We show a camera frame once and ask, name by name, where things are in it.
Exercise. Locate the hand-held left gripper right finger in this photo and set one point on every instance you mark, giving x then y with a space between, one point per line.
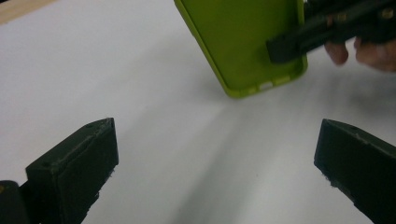
361 168

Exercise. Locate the light wooden table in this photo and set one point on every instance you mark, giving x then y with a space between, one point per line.
18 7

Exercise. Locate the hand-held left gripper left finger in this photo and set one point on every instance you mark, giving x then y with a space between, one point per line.
74 168

